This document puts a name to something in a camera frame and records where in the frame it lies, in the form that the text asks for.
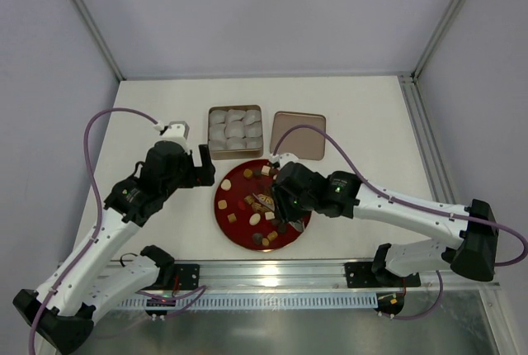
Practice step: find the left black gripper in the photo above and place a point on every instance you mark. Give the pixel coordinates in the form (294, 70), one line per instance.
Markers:
(197, 172)

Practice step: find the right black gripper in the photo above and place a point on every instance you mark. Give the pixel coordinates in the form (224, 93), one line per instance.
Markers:
(283, 210)

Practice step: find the metal serving tongs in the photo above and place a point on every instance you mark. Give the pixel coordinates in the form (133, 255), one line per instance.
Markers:
(268, 202)

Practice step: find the gold ribbed round chocolate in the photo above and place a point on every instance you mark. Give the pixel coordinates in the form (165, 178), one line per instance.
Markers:
(248, 173)

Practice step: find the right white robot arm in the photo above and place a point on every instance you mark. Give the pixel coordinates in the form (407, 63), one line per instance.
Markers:
(461, 238)

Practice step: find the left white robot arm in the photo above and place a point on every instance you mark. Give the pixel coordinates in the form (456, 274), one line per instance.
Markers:
(64, 309)

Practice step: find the white square chocolate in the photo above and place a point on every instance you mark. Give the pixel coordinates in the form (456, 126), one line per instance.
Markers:
(265, 170)

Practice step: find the white rectangular chocolate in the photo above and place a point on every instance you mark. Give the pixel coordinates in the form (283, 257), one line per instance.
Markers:
(270, 215)

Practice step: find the dark square chocolate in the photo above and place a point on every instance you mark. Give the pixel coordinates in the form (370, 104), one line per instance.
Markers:
(282, 228)

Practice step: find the caramel barrel chocolate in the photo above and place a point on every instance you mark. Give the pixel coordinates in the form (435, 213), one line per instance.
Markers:
(272, 236)

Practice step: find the white swirl oval chocolate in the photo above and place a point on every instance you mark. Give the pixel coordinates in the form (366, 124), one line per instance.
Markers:
(255, 219)

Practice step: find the grey brown round chocolate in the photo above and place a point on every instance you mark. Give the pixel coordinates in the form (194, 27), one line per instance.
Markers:
(257, 238)

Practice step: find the gold leaf square chocolate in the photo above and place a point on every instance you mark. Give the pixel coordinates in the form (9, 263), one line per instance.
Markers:
(232, 218)

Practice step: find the gold tin box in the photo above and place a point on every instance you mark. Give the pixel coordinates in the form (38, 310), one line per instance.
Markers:
(235, 132)

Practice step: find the gold tin lid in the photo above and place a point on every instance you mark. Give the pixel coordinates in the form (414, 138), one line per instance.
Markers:
(303, 143)

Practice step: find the red round tray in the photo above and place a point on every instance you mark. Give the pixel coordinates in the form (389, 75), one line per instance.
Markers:
(240, 232)

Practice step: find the white slotted cable duct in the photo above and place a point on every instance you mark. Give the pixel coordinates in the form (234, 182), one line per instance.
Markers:
(258, 301)

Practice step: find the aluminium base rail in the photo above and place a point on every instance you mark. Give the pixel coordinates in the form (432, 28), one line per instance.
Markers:
(304, 273)

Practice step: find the aluminium frame post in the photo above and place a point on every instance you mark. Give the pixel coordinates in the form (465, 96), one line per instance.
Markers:
(93, 30)

